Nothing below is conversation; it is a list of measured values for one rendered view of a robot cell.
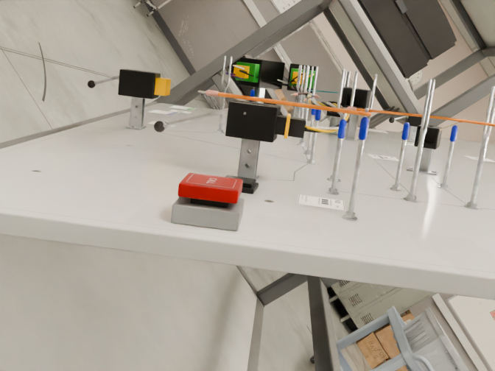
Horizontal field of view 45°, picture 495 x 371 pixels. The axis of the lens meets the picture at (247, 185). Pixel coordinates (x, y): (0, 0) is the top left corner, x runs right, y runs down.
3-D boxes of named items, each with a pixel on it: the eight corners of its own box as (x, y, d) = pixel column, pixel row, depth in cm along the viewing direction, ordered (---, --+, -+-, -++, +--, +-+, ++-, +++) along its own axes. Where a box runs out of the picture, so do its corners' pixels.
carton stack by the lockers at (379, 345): (355, 342, 801) (409, 311, 788) (354, 334, 834) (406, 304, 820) (390, 397, 801) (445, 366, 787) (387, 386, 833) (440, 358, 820)
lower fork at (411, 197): (420, 203, 70) (442, 80, 67) (404, 201, 70) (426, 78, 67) (416, 199, 72) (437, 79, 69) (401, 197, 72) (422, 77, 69)
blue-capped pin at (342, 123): (325, 191, 70) (336, 118, 69) (339, 193, 70) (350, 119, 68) (325, 193, 69) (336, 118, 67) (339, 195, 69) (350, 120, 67)
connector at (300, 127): (264, 129, 72) (267, 112, 72) (304, 135, 72) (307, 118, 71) (263, 132, 69) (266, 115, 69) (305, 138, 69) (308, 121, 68)
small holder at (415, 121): (384, 136, 143) (388, 110, 142) (418, 140, 143) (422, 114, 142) (387, 138, 139) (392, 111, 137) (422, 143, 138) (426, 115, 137)
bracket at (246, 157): (239, 174, 74) (244, 134, 73) (258, 177, 74) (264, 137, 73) (233, 180, 70) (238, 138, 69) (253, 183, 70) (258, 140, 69)
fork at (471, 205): (482, 210, 70) (506, 87, 67) (465, 208, 70) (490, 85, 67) (476, 206, 72) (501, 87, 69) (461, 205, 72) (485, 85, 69)
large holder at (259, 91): (297, 122, 153) (305, 65, 150) (254, 122, 140) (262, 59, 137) (276, 118, 157) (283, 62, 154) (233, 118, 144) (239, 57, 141)
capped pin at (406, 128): (400, 191, 75) (412, 123, 74) (388, 189, 76) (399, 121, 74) (403, 190, 77) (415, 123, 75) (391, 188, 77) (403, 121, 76)
